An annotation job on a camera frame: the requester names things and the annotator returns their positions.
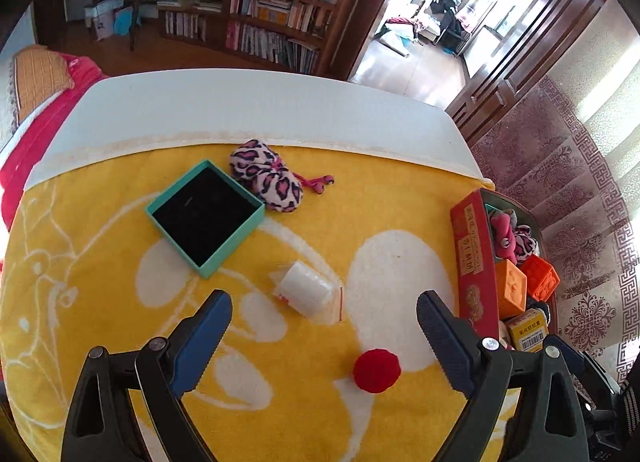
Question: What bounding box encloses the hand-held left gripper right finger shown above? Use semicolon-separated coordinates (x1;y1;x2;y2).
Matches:
416;290;591;462

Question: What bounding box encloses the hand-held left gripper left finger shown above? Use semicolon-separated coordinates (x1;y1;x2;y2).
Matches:
60;289;233;462

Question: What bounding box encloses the yellow carton box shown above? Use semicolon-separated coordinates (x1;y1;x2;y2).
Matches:
504;307;550;354

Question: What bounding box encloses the red rectangular box container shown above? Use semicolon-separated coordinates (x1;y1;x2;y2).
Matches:
449;189;559;344

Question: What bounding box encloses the orange ribbed soft cube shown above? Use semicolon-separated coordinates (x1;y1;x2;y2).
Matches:
495;258;529;321

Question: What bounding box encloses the red-orange heart-studded soft cube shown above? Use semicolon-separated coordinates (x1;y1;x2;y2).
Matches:
520;254;560;303

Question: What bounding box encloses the white roll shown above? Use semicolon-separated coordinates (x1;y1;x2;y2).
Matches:
270;259;346;323

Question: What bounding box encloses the red knitted ball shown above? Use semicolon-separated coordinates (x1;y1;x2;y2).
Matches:
353;348;402;395

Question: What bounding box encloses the yellow and white blanket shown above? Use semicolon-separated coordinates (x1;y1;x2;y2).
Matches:
0;139;521;462

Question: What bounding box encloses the teal box with black lining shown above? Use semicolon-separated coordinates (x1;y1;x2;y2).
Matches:
145;159;266;279

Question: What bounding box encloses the mauve patterned fabric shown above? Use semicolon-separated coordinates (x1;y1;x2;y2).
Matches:
467;74;640;388

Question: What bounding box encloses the red fleece cloth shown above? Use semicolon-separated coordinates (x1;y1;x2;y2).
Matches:
0;54;108;228

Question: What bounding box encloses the dark wooden door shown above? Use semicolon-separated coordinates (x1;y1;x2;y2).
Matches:
445;0;607;144

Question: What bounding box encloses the orange quilted pillow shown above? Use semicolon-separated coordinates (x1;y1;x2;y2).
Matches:
10;47;76;109

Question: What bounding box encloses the blue paper bag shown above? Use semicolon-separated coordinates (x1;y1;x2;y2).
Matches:
114;5;136;36

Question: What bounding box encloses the white paper bag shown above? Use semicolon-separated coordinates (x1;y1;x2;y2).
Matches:
91;8;119;41

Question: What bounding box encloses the leopard print drawstring pouch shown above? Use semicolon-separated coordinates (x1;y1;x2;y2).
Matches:
229;139;335;213

